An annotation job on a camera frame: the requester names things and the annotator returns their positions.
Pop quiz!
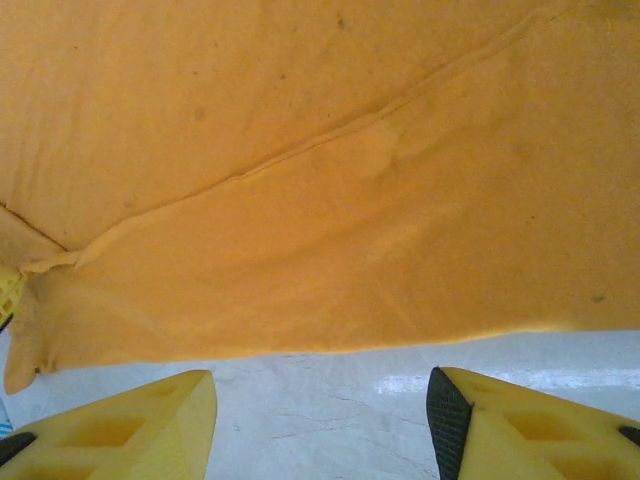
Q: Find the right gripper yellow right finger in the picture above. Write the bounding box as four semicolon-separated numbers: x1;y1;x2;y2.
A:
426;366;640;480

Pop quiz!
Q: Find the orange t-shirt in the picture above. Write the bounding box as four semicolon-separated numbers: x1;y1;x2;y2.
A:
0;0;640;397

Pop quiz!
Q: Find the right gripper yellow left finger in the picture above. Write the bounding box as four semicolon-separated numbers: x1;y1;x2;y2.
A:
0;369;219;480

